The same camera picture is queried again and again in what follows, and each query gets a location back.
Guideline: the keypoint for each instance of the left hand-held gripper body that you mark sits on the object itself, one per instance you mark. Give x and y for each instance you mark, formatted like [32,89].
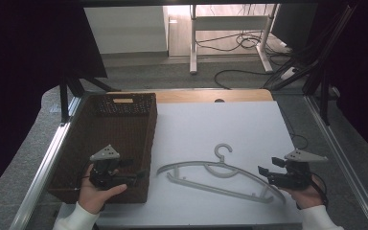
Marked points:
[103,174]

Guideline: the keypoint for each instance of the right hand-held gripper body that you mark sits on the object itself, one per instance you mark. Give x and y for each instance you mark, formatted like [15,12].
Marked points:
[292,177]

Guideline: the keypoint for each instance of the person's left hand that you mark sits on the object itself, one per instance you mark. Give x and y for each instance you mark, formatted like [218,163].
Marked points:
[91,196]

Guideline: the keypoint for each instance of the person's right hand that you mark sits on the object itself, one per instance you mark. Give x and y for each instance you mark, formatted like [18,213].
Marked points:
[310,196]

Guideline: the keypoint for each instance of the brown woven basket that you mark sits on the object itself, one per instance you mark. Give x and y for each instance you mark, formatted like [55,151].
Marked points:
[108,134]

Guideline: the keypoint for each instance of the grey plastic clothes hanger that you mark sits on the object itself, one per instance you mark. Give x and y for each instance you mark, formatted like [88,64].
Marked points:
[222,188]

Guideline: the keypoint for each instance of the white table mat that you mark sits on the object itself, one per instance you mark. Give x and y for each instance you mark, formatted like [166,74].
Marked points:
[223,127]

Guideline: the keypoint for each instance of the black metal stand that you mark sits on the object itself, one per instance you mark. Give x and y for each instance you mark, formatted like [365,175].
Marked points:
[64,102]
[324,96]

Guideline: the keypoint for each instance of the white power strip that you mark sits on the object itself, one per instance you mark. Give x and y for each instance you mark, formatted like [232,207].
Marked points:
[288,73]

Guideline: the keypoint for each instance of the white cabinet panel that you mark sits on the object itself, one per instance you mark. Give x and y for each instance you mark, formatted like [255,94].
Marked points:
[126,28]

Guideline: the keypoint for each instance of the silver aluminium rail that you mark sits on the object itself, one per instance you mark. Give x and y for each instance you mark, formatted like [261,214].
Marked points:
[44,166]
[341,156]

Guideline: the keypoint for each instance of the white metal desk frame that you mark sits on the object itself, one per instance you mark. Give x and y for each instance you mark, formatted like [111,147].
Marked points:
[230,23]

